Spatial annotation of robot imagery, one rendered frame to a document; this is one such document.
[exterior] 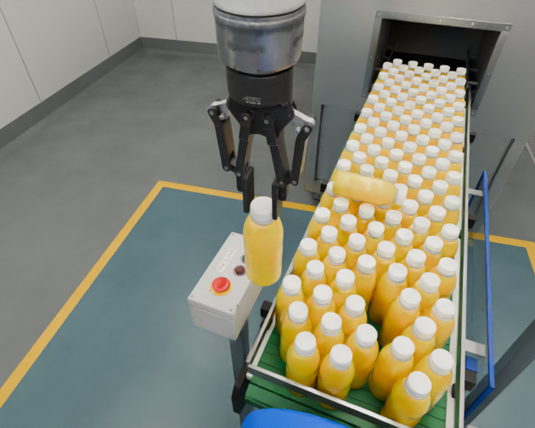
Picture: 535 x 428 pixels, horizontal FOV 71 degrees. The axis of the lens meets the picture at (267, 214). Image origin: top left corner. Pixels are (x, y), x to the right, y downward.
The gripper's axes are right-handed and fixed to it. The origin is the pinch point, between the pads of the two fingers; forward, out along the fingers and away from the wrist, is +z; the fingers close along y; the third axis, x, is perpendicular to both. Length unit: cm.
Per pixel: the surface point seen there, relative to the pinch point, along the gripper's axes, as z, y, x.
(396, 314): 33.6, 26.7, 6.8
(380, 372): 36.4, 25.3, -5.0
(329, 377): 32.5, 16.0, -10.4
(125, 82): 165, -252, 278
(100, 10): 108, -286, 315
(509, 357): 50, 56, 14
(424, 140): 34, 30, 72
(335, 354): 28.2, 15.9, -7.8
